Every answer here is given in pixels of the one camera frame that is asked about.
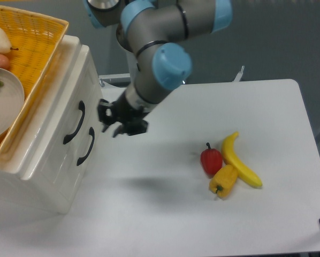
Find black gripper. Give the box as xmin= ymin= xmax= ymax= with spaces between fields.
xmin=97 ymin=93 xmax=148 ymax=138

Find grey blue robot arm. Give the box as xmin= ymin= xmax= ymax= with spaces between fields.
xmin=84 ymin=1 xmax=233 ymax=135

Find white drawer cabinet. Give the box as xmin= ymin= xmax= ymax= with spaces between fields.
xmin=0 ymin=35 xmax=102 ymax=214

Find red bell pepper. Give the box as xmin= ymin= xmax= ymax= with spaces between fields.
xmin=200 ymin=142 xmax=223 ymax=176

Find grey plate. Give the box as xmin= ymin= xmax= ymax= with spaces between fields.
xmin=0 ymin=68 xmax=25 ymax=136

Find yellow woven basket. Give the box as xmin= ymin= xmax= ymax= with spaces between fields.
xmin=0 ymin=5 xmax=69 ymax=157

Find yellow bell pepper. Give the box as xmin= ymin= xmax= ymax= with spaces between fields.
xmin=209 ymin=164 xmax=238 ymax=198

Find yellow banana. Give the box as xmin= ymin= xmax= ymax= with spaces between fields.
xmin=221 ymin=132 xmax=263 ymax=188

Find black lower drawer handle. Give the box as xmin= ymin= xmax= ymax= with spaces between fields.
xmin=76 ymin=126 xmax=96 ymax=167

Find white metal bracket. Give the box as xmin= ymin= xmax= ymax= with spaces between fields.
xmin=233 ymin=65 xmax=245 ymax=82

